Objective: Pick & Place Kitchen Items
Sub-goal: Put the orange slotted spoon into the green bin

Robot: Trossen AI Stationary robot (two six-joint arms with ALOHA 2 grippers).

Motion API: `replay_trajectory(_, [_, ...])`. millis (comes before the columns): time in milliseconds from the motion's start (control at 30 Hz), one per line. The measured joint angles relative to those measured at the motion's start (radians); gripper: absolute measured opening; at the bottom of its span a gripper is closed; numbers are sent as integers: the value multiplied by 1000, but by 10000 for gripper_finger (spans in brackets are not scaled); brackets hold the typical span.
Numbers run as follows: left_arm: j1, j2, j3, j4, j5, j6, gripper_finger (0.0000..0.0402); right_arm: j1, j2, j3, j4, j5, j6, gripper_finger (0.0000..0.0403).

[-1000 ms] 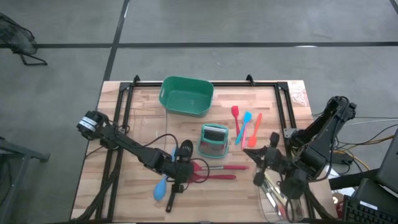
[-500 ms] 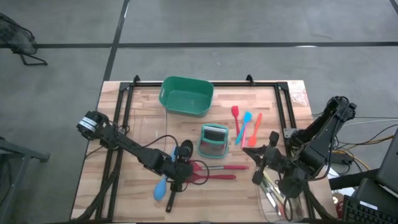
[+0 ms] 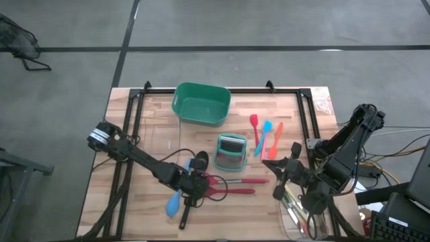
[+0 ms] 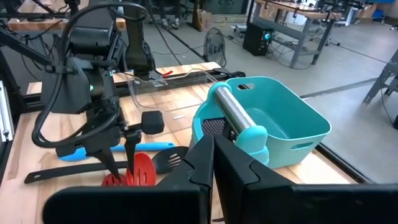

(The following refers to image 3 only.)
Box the small blue silicone spatula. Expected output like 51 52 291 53
253 120 273 157

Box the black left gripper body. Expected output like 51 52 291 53
175 169 211 206

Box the small pink silicone spatula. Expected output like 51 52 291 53
260 136 269 162

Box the black keyboard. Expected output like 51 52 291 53
369 210 430 242

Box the yellow cable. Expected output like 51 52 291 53
361 145 430 186

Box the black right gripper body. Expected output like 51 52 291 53
272 142 313 201

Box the green handle table knife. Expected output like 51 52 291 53
280 196 305 235

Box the black metal table frame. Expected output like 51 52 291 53
102 80 341 240

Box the cream handle table knife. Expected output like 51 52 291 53
284 186 304 212
295 213 312 230

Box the clear plastic wrap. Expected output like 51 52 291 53
311 87 334 116

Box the black power strip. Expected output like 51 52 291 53
355 163 383 179

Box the black stand leg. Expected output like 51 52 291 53
355 181 411 206

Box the small red silicone spatula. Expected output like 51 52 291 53
249 114 260 149

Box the green plastic bin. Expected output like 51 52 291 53
171 81 232 128

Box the clear plastic bin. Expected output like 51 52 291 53
277 183 331 241
142 116 183 162

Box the black slotted spoon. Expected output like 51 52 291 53
179 150 210 231

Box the steel box grater teal handle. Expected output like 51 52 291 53
212 132 249 172

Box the small orange silicone spatula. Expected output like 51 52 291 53
267 121 284 160

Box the red spatula with steel neck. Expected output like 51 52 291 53
205 176 270 186

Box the grey side table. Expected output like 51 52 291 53
0 147 54 242

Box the black monitor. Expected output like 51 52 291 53
406 139 430 211

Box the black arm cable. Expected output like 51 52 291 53
157 147 230 202

